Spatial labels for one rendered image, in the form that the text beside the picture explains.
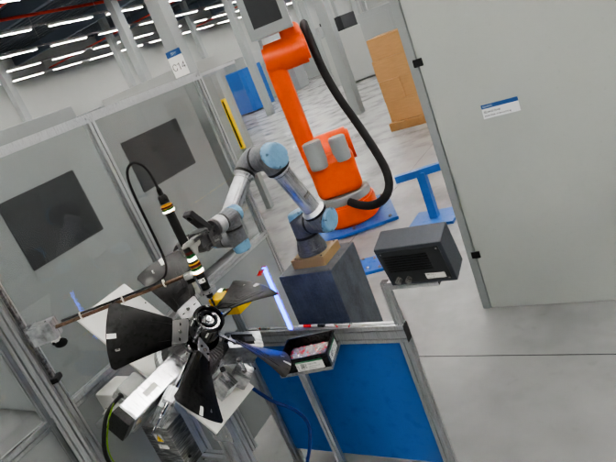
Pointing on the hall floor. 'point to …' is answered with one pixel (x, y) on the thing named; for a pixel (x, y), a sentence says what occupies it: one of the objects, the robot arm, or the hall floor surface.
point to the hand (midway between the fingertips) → (179, 247)
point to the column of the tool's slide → (57, 393)
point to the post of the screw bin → (322, 417)
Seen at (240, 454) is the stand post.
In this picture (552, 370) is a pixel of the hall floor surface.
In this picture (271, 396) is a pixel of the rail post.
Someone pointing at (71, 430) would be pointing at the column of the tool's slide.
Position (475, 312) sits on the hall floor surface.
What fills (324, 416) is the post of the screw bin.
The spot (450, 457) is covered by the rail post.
